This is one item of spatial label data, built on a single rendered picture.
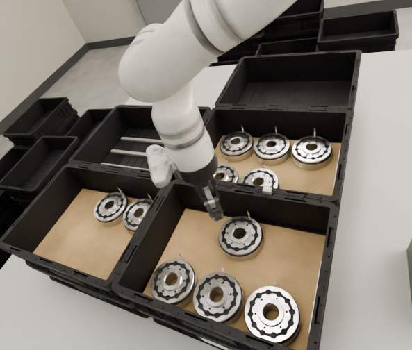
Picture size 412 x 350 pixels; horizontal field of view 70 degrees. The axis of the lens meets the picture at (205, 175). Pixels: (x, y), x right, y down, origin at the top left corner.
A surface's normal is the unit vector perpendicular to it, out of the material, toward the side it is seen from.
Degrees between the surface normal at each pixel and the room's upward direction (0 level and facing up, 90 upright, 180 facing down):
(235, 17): 90
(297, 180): 0
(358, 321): 0
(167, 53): 78
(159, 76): 87
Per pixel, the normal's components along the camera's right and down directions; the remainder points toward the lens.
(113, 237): -0.26, -0.65
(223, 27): -0.14, 0.80
